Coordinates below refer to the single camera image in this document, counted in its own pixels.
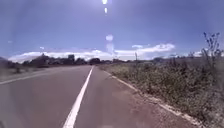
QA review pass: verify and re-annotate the reddish paved shoulder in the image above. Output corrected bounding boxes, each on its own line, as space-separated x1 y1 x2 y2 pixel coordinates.
73 65 198 128

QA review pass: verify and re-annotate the white painted edge line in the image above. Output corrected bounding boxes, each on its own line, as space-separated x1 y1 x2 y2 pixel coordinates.
62 65 95 128

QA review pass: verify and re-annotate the pale stone kerb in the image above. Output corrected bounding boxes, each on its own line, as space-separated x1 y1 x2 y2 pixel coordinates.
99 68 205 128

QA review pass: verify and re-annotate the row of distant trees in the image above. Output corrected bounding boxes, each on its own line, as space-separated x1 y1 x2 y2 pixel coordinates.
0 53 134 70

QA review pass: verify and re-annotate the dry scrub verge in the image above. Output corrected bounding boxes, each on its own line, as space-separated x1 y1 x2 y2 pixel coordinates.
98 57 224 128

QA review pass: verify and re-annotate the grey asphalt road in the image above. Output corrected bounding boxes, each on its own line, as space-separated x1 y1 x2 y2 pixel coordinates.
0 65 94 128

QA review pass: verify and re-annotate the dry roadside ground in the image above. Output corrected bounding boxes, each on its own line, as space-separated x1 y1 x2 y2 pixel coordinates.
0 65 51 81

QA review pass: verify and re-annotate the tall thin bare shrub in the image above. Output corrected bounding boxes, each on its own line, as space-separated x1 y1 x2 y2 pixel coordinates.
201 31 222 75

